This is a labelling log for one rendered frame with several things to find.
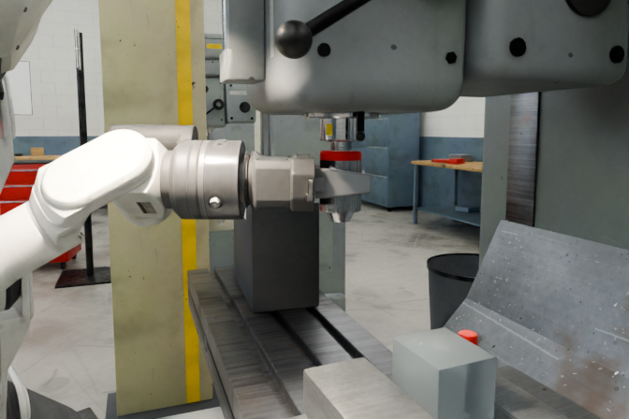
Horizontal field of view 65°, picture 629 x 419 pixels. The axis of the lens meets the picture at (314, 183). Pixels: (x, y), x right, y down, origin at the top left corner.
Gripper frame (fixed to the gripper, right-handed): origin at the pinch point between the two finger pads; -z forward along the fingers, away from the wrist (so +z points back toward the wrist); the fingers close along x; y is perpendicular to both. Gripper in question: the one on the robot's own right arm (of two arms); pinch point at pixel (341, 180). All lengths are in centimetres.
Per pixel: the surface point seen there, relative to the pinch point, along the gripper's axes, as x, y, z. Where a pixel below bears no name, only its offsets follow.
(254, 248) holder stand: 26.2, 14.2, 12.3
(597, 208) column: 10.0, 4.4, -35.7
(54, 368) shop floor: 205, 125, 138
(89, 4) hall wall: 826, -217, 371
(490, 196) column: 30.2, 5.7, -28.9
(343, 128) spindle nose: -2.4, -5.8, 0.1
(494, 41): -7.5, -14.2, -13.8
